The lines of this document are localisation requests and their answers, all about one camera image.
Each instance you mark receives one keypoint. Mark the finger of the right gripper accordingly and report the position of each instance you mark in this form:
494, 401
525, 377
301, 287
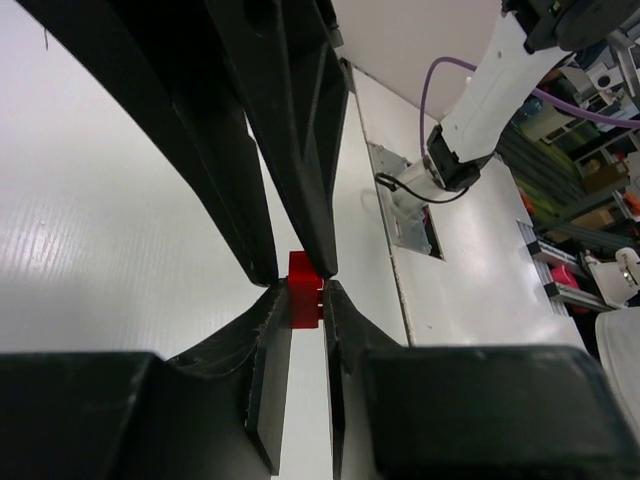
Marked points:
161, 61
282, 60

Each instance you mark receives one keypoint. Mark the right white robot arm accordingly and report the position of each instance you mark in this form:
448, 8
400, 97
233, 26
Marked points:
529, 39

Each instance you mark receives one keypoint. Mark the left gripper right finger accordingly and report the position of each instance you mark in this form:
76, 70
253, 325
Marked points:
467, 412

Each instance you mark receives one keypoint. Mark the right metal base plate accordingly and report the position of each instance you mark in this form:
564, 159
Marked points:
407, 220

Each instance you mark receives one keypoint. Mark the small red lego brick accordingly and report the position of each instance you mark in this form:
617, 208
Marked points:
306, 290

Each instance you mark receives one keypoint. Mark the cluttered background shelving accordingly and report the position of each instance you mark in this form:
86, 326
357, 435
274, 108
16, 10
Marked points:
574, 149

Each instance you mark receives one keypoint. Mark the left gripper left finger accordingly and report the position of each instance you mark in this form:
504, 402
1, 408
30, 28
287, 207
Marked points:
214, 411

